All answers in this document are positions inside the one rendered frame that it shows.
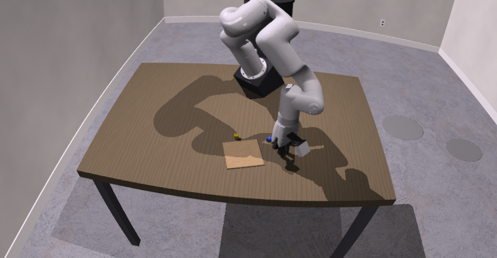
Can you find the beige flat mat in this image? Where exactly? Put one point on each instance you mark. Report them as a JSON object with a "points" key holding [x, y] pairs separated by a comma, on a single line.
{"points": [[240, 154]]}

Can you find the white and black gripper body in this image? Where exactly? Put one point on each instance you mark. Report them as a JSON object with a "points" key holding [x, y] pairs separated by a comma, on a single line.
{"points": [[280, 131]]}

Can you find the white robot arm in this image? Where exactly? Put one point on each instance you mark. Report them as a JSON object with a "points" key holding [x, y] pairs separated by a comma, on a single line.
{"points": [[273, 40]]}

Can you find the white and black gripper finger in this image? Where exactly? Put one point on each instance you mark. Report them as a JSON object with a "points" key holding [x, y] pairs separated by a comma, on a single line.
{"points": [[281, 150], [287, 147]]}

